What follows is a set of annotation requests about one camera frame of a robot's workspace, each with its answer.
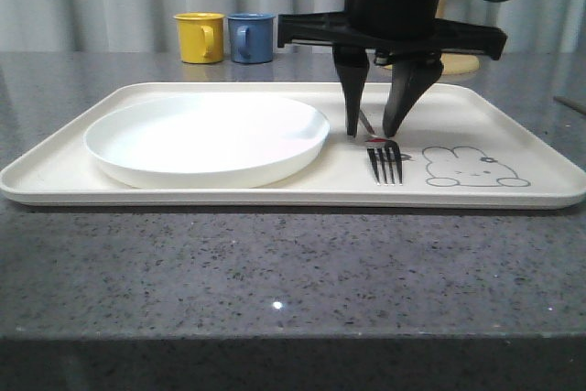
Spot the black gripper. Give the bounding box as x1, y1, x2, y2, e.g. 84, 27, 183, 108
277, 0, 506, 137

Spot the cream rabbit serving tray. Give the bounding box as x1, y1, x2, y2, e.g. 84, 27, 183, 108
1, 82, 585, 209

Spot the blue mug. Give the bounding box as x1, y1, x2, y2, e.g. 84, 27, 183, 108
227, 13, 275, 64

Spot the white round plate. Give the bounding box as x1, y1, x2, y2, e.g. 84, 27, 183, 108
84, 92, 330, 189

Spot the silver metal fork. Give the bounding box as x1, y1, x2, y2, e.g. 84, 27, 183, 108
359, 110, 403, 185

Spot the wooden mug tree stand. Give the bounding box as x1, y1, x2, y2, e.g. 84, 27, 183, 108
374, 0, 480, 75

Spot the yellow mug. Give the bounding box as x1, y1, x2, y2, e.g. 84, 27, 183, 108
174, 12, 224, 64

